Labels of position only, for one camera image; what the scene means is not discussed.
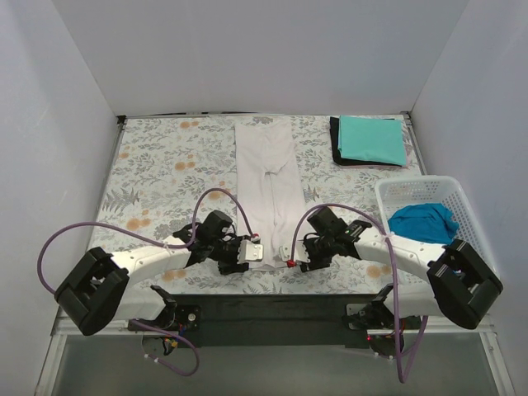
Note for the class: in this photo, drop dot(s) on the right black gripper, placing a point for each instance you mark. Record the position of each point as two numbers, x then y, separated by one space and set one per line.
309 253

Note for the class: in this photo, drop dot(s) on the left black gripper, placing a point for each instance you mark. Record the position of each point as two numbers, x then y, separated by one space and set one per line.
233 256

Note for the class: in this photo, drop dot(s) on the white t shirt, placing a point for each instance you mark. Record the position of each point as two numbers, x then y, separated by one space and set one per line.
268 185

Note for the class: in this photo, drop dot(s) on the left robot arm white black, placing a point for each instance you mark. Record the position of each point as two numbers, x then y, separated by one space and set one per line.
101 287

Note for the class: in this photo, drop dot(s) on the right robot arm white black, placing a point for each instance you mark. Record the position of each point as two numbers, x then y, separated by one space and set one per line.
462 286

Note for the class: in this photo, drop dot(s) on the white plastic basket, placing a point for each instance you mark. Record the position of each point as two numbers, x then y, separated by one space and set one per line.
395 193

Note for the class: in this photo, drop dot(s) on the floral patterned table mat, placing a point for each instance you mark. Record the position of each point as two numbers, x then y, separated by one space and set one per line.
169 170

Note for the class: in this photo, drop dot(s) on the blue t shirt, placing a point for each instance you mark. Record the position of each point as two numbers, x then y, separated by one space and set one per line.
428 223

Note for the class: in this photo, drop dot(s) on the folded teal t shirt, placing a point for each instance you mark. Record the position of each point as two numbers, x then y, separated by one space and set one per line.
371 138

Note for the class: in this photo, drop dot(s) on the folded black t shirt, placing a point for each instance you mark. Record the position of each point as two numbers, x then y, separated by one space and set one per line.
335 136

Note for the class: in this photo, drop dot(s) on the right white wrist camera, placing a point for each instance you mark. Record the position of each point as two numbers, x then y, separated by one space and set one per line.
293 255

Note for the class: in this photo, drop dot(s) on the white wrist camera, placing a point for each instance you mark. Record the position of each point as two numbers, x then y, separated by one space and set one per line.
250 252
293 255

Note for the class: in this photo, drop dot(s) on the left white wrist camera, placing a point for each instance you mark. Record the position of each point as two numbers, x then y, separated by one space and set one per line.
250 252

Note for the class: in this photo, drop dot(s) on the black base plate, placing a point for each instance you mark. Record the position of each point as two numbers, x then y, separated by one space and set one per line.
280 320

